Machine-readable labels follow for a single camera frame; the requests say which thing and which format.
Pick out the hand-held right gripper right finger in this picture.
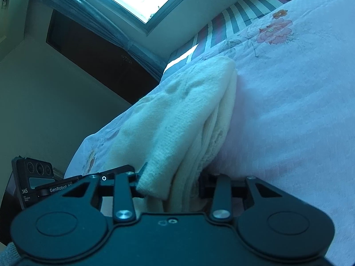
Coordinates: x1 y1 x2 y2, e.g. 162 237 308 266
199 173 281 223

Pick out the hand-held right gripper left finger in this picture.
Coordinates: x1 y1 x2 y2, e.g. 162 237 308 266
62 163 148 223

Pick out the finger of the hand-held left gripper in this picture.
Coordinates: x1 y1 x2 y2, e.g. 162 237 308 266
82 164 136 187

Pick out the cream knitted garment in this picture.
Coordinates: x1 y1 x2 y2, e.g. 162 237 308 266
103 57 239 214

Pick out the person's left forearm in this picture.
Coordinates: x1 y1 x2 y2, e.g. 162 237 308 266
0 242 21 266

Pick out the dark wooden door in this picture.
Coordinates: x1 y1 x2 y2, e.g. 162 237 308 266
46 8 162 105

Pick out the white floral bed cover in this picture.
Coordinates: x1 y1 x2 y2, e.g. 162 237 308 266
64 0 355 266

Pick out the blue curtain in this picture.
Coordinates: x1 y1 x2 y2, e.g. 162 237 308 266
33 0 170 78

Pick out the striped bed sheet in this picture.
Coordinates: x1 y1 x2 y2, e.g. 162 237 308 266
191 0 287 61

